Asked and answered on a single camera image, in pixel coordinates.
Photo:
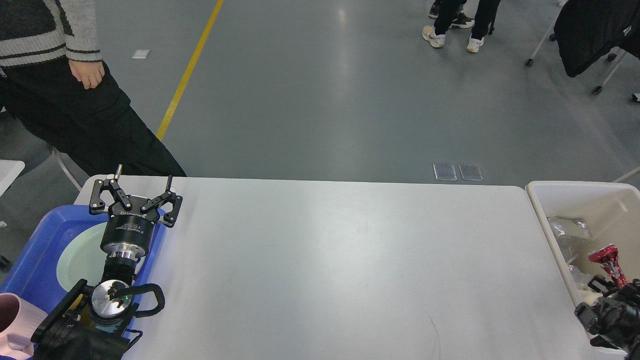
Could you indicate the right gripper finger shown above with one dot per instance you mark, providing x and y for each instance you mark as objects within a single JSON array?
[
  {"x": 589, "y": 319},
  {"x": 605, "y": 287}
]

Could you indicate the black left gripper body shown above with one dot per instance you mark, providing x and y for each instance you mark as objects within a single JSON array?
[{"x": 129, "y": 232}]

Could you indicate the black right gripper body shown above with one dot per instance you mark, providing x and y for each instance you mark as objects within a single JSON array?
[{"x": 617, "y": 319}]

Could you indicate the red snack wrapper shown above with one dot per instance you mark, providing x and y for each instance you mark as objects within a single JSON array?
[{"x": 607, "y": 257}]

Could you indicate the green plate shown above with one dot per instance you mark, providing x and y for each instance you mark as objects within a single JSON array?
[{"x": 83, "y": 258}]

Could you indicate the pink ribbed mug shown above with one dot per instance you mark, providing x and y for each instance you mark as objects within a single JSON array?
[{"x": 19, "y": 319}]

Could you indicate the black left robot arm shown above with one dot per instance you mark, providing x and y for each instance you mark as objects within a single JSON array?
[{"x": 92, "y": 322}]

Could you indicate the white plastic bin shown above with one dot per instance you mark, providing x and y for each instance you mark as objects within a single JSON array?
[{"x": 611, "y": 211}]

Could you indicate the blue plastic tray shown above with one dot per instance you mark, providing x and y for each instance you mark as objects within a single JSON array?
[{"x": 34, "y": 276}]

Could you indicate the small white side table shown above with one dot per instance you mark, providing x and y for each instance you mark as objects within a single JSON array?
[{"x": 9, "y": 171}]

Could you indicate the right floor plate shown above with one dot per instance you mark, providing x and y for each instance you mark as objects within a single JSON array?
[{"x": 471, "y": 172}]

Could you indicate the floor plate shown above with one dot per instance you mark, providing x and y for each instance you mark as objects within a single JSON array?
[
  {"x": 471, "y": 172},
  {"x": 445, "y": 172}
]

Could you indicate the left floor plate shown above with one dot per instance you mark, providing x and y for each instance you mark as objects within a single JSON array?
[{"x": 445, "y": 172}]

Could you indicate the chair with black jacket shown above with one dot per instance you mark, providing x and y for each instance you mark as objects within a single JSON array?
[{"x": 586, "y": 31}]

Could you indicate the person in black trousers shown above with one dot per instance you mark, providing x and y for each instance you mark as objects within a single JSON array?
[{"x": 449, "y": 13}]

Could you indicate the person with dark sneakers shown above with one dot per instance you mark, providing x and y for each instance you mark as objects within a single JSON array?
[{"x": 460, "y": 21}]

